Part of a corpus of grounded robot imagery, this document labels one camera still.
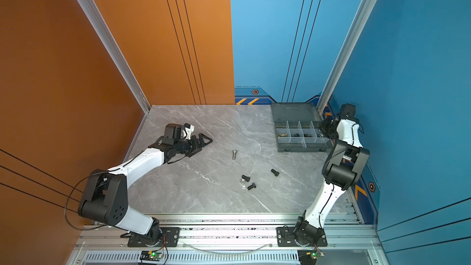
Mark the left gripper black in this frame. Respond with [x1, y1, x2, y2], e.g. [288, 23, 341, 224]
[174, 133, 212, 157]

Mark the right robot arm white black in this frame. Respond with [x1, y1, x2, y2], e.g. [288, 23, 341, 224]
[293, 104, 370, 247]

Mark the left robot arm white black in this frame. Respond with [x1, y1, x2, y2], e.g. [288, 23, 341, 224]
[77, 134, 213, 247]

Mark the grey plastic organizer box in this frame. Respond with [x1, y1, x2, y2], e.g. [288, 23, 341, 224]
[271, 103, 332, 153]

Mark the green circuit board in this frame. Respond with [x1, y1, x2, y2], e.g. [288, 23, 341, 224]
[139, 250, 164, 264]

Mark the right circuit board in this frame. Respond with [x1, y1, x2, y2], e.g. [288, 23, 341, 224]
[298, 250, 325, 265]

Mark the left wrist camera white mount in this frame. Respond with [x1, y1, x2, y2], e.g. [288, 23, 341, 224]
[162, 123, 195, 145]

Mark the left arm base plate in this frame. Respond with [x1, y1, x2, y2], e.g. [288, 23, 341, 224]
[127, 227, 180, 248]

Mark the aluminium front rail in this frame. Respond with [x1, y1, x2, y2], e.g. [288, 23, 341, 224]
[67, 213, 388, 265]

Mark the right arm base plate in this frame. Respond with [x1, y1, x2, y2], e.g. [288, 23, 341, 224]
[276, 226, 328, 247]

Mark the right aluminium frame post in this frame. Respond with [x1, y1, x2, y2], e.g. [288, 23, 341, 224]
[316, 0, 377, 117]

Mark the aluminium frame post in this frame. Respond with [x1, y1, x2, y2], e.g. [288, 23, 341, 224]
[59, 0, 152, 114]
[316, 0, 377, 117]

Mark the left aluminium frame post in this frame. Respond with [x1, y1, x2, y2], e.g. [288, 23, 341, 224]
[59, 0, 152, 114]

